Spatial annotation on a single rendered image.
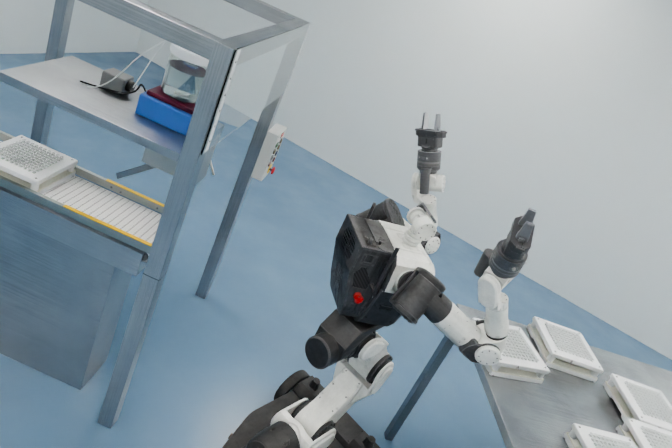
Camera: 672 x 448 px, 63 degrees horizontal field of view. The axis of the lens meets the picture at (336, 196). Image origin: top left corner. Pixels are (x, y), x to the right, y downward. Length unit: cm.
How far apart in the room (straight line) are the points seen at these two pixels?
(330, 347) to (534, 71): 366
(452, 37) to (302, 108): 164
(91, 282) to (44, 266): 19
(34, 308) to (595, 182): 426
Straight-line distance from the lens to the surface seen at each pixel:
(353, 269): 174
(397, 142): 536
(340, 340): 192
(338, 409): 238
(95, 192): 234
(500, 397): 218
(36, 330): 258
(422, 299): 167
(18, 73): 206
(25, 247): 239
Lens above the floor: 199
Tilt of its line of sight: 23 degrees down
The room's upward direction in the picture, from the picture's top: 24 degrees clockwise
